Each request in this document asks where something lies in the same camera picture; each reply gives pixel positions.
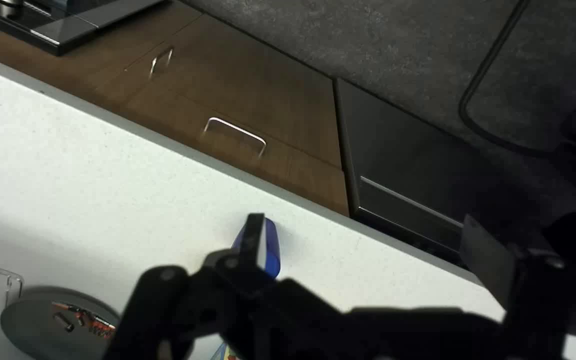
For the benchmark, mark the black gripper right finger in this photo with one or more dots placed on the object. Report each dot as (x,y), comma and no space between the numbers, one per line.
(535,307)

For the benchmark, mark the wooden front drawer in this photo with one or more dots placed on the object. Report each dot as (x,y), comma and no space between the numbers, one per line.
(301,180)

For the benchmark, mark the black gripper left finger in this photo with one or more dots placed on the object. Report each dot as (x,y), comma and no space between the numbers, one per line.
(221,312)

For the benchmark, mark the black steel dishwasher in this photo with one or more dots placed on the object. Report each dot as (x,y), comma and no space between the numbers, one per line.
(68,31)

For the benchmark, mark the reddish sticks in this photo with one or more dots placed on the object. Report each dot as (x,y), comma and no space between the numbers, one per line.
(80,319)

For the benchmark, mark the dark grey round plate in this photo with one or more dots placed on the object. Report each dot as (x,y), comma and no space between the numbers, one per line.
(34,331)

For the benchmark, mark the blue plastic cup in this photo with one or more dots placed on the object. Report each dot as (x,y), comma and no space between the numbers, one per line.
(273,247)

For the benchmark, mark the wooden cabinet door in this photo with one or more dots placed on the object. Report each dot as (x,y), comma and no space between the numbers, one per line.
(248,72)

